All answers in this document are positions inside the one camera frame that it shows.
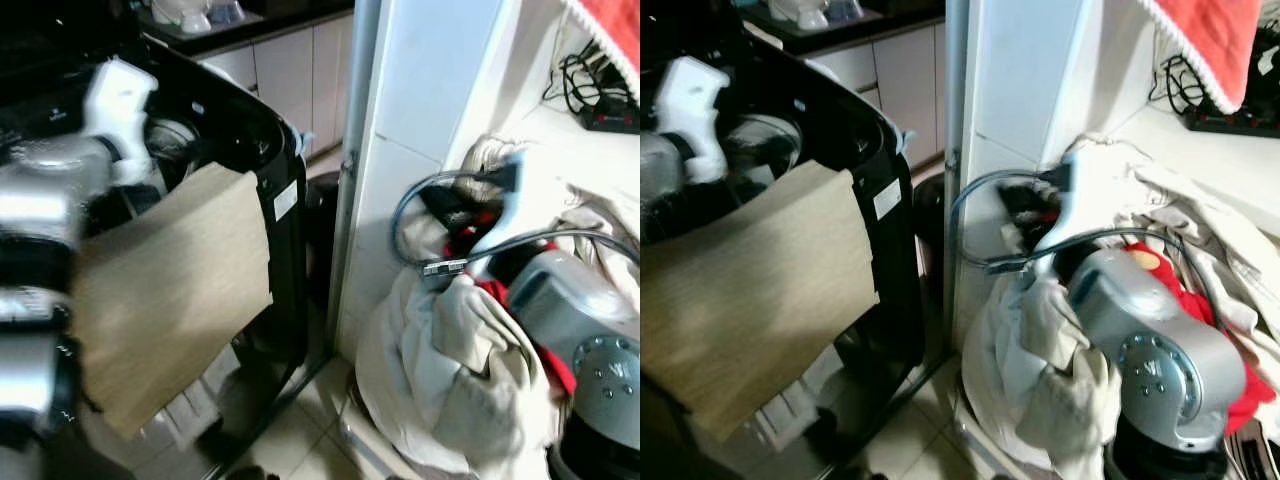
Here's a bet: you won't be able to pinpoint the beige woven cloth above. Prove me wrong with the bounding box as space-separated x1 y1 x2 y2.
70 162 274 442
640 160 881 443

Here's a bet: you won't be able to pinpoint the cream clothes pile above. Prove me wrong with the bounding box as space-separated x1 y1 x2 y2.
355 133 641 480
960 133 1280 480

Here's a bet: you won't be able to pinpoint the black top-load washing machine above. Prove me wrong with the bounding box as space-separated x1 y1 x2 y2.
640 18 927 480
0 28 313 480

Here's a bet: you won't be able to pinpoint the black power strip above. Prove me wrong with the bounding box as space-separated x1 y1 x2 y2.
1183 104 1280 139
578 104 641 135

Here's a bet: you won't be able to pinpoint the white kitchen cabinet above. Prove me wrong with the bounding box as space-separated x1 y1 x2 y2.
800 20 947 169
198 14 357 163

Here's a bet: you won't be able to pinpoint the red garment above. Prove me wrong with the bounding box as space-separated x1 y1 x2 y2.
1040 210 1279 437
443 228 579 398

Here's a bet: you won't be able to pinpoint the black kitchen countertop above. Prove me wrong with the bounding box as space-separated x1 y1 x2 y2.
740 0 947 57
138 0 357 58

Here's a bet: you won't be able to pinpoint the red towel with white trim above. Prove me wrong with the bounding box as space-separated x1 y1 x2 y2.
1138 0 1267 115
563 0 641 103

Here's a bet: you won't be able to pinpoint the white laundry basket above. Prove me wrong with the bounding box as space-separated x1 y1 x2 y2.
948 385 1041 480
338 385 451 480

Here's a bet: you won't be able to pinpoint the white kitchen appliance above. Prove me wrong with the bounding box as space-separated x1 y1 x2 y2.
768 0 847 31
150 0 247 36

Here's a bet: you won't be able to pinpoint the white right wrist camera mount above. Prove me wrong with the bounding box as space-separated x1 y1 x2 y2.
468 148 528 263
1034 145 1089 257

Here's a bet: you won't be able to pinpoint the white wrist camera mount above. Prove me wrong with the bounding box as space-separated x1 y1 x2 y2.
1034 145 1089 257
82 57 161 187
655 55 732 185
468 148 528 263

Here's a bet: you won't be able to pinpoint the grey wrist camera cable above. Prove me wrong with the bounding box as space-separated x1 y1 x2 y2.
947 167 1206 277
389 168 641 281

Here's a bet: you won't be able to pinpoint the grey metal door frame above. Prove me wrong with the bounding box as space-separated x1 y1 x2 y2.
326 0 385 346
938 0 979 336

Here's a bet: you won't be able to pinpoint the black tangled power cables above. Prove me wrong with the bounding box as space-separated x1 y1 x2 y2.
543 38 633 117
1148 52 1213 117

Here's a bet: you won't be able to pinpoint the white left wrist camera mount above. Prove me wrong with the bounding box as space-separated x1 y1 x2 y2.
655 55 732 185
82 57 161 187

